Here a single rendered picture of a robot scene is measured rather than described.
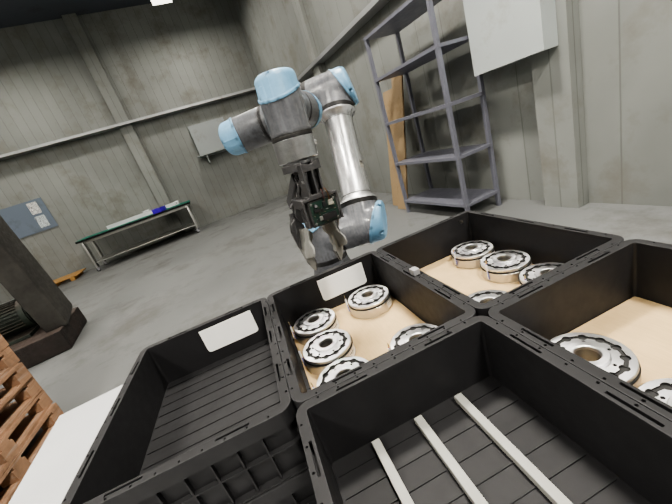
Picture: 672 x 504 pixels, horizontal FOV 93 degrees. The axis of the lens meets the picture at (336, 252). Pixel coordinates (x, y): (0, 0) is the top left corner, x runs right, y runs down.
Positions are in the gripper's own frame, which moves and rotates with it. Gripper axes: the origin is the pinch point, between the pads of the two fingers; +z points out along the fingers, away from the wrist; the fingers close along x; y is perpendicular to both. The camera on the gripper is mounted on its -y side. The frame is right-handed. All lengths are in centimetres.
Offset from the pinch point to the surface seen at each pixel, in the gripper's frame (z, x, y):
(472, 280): 16.1, 30.2, 8.4
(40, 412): 92, -164, -201
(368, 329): 17.4, 3.3, 4.3
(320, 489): 8.9, -19.2, 36.7
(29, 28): -467, -208, -995
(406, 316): 17.0, 11.5, 7.3
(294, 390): 8.6, -17.1, 22.0
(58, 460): 34, -74, -33
